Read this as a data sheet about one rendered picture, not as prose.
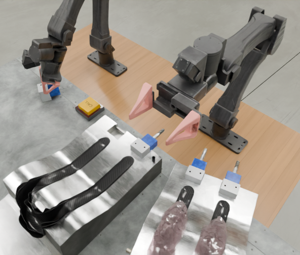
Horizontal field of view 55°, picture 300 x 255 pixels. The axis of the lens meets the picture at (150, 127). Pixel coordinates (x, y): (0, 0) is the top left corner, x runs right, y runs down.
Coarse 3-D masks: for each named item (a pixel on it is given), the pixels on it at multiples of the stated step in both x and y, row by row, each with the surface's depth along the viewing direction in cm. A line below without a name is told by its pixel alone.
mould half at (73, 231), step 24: (72, 144) 93; (120, 144) 92; (24, 168) 82; (48, 168) 85; (96, 168) 88; (144, 168) 87; (48, 192) 78; (72, 192) 80; (120, 192) 83; (0, 216) 81; (72, 216) 74; (96, 216) 76; (0, 240) 77; (24, 240) 77; (48, 240) 76; (72, 240) 73
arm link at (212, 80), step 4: (204, 76) 62; (208, 76) 63; (212, 76) 63; (216, 76) 64; (204, 80) 62; (208, 80) 62; (212, 80) 63; (216, 80) 64; (208, 84) 63; (212, 84) 64; (208, 88) 63
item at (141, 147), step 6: (162, 132) 96; (138, 138) 91; (144, 138) 92; (150, 138) 92; (156, 138) 94; (132, 144) 89; (138, 144) 89; (144, 144) 89; (150, 144) 91; (156, 144) 93; (132, 150) 91; (138, 150) 88; (144, 150) 88; (144, 156) 90
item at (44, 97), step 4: (40, 84) 115; (52, 84) 117; (40, 88) 113; (48, 88) 115; (56, 88) 115; (60, 88) 117; (64, 88) 117; (40, 92) 112; (52, 92) 115; (56, 92) 115; (40, 96) 114; (44, 96) 114; (48, 96) 115; (52, 96) 116; (44, 100) 116; (48, 100) 117
